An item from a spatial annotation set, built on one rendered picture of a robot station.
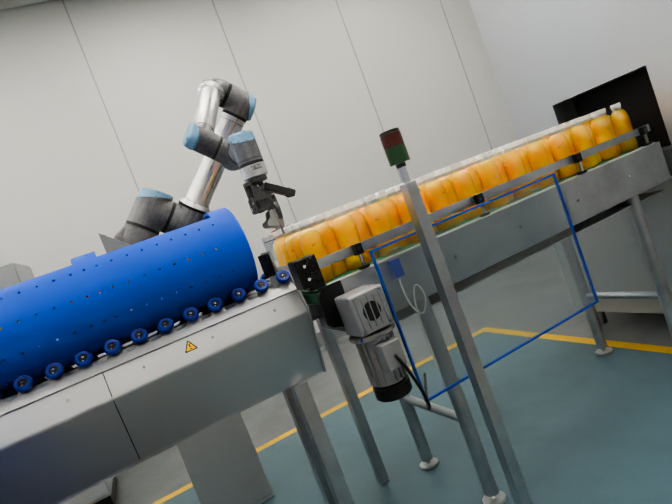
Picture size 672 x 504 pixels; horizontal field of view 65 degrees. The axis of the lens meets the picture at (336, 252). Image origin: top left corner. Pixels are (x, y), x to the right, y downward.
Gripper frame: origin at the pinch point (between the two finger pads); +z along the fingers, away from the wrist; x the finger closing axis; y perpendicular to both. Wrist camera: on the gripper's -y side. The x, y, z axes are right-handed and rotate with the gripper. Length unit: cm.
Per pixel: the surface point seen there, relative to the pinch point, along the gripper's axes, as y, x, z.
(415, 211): -25, 47, 8
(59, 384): 79, 21, 17
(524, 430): -64, 6, 110
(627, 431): -80, 41, 110
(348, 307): 4, 43, 27
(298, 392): 20, 19, 49
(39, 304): 76, 23, -4
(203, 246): 31.7, 22.9, -3.5
